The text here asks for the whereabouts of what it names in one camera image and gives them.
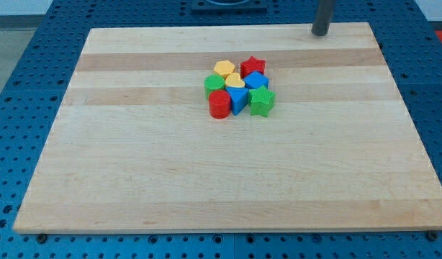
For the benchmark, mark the green star block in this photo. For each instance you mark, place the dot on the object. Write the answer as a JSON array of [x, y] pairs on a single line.
[[261, 101]]

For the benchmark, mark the red cylinder block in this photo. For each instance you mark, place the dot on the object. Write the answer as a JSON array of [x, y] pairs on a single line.
[[219, 104]]

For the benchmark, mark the grey cylindrical robot arm rod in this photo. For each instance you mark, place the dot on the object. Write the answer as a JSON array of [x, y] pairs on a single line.
[[323, 17]]

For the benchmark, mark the blue cube block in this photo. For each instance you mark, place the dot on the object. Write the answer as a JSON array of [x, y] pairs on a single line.
[[255, 80]]

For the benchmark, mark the green cylinder block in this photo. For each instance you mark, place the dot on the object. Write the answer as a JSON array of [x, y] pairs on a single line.
[[212, 83]]

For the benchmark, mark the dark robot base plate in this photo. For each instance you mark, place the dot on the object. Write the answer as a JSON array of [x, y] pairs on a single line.
[[228, 5]]

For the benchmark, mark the yellow heart block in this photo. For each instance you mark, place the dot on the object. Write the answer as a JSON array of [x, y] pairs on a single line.
[[234, 80]]

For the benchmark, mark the yellow hexagon block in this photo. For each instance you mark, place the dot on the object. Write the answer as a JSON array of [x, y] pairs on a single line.
[[224, 68]]

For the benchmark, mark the blue triangle block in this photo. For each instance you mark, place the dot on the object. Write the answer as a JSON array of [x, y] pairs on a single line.
[[239, 99]]

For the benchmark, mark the red star block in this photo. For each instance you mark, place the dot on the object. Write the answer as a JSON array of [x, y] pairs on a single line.
[[250, 65]]

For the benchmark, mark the light wooden board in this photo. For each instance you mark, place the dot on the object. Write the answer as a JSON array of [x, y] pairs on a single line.
[[134, 149]]

